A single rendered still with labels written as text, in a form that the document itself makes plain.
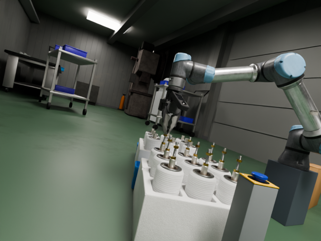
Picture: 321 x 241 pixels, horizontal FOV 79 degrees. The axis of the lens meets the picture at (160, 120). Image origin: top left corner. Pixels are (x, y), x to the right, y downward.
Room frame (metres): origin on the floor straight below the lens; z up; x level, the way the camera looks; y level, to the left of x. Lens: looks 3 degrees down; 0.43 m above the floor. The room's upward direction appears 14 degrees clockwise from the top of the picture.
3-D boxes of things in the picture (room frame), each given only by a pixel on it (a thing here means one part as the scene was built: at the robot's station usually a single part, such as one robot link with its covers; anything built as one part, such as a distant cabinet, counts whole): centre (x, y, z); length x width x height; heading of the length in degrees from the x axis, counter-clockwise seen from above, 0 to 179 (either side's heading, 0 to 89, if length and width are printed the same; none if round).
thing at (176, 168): (0.65, -0.07, 0.25); 0.08 x 0.08 x 0.01
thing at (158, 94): (5.41, -0.07, 0.65); 0.64 x 0.57 x 1.30; 27
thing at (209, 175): (0.66, -0.19, 0.25); 0.08 x 0.08 x 0.01
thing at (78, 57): (3.75, 1.96, 0.58); 1.22 x 0.74 x 1.15; 46
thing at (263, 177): (0.50, -0.29, 0.32); 0.04 x 0.04 x 0.02
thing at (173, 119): (0.91, -0.05, 0.38); 0.06 x 0.03 x 0.09; 30
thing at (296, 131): (1.09, -0.79, 0.47); 0.13 x 0.12 x 0.14; 5
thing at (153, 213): (0.78, -0.17, 0.09); 0.39 x 0.39 x 0.18; 8
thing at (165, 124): (0.89, -0.01, 0.38); 0.06 x 0.03 x 0.09; 30
